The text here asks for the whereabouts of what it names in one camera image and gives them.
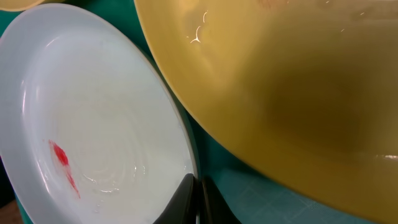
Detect light blue plate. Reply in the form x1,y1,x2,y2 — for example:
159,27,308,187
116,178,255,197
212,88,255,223
1,4,197,223

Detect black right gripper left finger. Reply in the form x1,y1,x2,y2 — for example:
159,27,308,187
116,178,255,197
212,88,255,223
154,173,197,224

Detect teal plastic tray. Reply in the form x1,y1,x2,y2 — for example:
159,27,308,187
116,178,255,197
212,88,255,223
0,0,380,224

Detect yellow plate right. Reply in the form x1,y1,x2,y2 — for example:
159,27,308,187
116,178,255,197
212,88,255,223
135,0,397,223

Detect yellow plate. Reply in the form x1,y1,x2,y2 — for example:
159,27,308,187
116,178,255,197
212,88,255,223
135,0,397,223
0,0,45,12

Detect yellow plate far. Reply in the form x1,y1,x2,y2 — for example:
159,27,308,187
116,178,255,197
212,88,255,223
0,0,45,12

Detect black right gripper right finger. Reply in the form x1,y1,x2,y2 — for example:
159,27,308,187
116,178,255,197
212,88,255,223
199,176,241,224

